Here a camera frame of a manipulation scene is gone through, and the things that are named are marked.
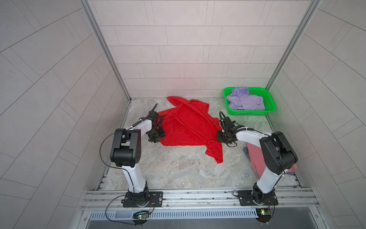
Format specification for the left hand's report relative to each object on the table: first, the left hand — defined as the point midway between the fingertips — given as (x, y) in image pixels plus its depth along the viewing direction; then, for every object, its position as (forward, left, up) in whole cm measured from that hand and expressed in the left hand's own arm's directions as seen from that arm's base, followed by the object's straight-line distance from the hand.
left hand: (166, 134), depth 96 cm
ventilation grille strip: (-44, +14, 0) cm, 46 cm away
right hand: (-2, -34, -1) cm, 34 cm away
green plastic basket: (+24, -75, +7) cm, 80 cm away
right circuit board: (-44, -52, +1) cm, 68 cm away
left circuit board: (-44, +7, +5) cm, 45 cm away
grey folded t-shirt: (-13, -50, +4) cm, 52 cm away
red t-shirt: (+8, -16, +2) cm, 18 cm away
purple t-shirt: (+27, -55, +6) cm, 61 cm away
